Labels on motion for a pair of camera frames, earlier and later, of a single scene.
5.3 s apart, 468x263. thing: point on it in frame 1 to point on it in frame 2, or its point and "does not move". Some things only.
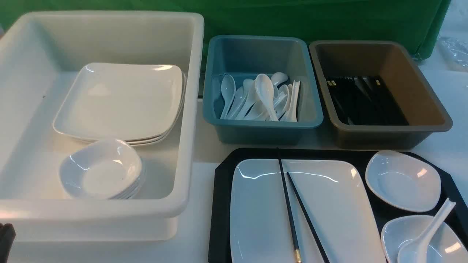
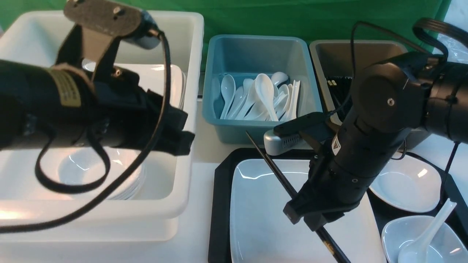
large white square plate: (333, 193) does not move
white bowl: (406, 182) does not move
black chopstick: (298, 255) to (338, 253)
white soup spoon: (416, 251) does not move
